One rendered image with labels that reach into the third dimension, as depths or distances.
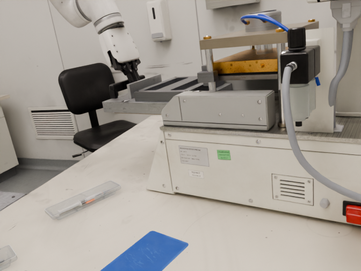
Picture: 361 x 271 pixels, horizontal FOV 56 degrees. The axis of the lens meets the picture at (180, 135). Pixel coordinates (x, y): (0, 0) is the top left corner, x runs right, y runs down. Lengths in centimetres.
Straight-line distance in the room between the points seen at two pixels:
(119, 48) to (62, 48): 200
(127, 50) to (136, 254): 58
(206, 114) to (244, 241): 26
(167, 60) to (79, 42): 75
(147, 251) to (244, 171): 25
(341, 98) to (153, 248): 47
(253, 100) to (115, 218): 40
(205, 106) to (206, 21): 167
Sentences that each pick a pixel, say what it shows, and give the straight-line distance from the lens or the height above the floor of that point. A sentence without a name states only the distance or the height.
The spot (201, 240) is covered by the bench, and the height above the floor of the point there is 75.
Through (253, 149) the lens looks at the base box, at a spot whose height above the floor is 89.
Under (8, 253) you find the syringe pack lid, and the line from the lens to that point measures 77.
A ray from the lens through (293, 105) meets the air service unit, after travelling 54.
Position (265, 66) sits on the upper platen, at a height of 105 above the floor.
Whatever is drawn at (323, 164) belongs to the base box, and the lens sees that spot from 67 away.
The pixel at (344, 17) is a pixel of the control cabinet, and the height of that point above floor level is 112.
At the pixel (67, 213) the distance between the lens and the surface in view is 86.
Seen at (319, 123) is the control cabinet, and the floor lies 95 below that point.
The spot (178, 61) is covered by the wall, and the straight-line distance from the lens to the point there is 245.
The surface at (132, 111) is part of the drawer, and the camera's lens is 91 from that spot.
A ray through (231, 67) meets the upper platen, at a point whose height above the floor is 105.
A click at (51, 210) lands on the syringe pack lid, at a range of 88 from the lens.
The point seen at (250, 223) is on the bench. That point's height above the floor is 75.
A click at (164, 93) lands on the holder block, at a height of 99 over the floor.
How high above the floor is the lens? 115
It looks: 18 degrees down
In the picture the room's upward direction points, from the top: 8 degrees counter-clockwise
